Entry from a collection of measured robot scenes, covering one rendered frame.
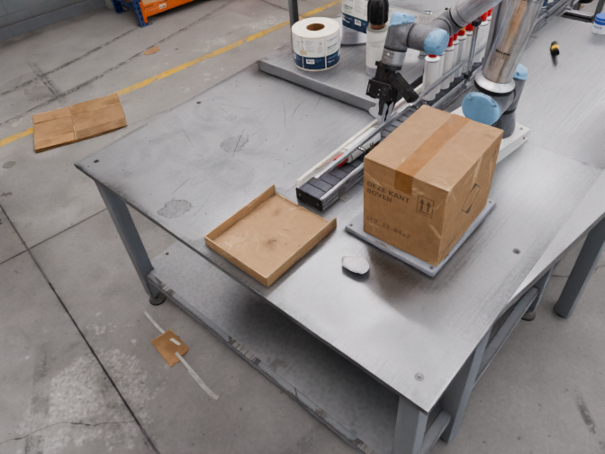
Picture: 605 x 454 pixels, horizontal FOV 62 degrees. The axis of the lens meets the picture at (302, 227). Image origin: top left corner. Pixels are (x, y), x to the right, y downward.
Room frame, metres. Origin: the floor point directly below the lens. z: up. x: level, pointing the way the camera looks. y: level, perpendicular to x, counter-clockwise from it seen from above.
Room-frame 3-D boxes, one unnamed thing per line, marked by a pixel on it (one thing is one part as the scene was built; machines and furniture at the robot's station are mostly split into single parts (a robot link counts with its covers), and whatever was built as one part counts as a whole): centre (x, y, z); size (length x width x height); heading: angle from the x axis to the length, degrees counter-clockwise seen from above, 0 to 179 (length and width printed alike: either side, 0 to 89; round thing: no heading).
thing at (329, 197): (1.78, -0.62, 0.85); 1.65 x 0.11 x 0.05; 134
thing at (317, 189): (1.78, -0.62, 0.86); 1.65 x 0.08 x 0.04; 134
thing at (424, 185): (1.07, -0.36, 0.99); 0.30 x 0.24 x 0.27; 136
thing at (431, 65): (1.68, -0.52, 0.98); 0.05 x 0.05 x 0.20
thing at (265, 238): (1.08, 0.09, 0.85); 0.30 x 0.26 x 0.04; 134
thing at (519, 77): (1.43, -0.69, 1.05); 0.13 x 0.12 x 0.14; 138
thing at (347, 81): (2.18, -0.40, 0.86); 0.80 x 0.67 x 0.05; 134
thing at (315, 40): (2.08, -0.14, 0.95); 0.20 x 0.20 x 0.14
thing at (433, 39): (1.50, -0.46, 1.20); 0.11 x 0.11 x 0.08; 48
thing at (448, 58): (1.75, -0.60, 0.98); 0.05 x 0.05 x 0.20
